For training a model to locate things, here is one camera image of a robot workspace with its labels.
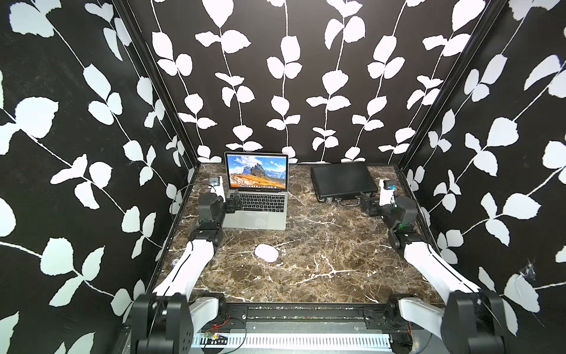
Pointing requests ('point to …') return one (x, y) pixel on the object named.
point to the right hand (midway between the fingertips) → (370, 188)
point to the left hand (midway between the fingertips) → (226, 187)
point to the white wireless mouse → (267, 252)
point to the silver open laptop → (261, 181)
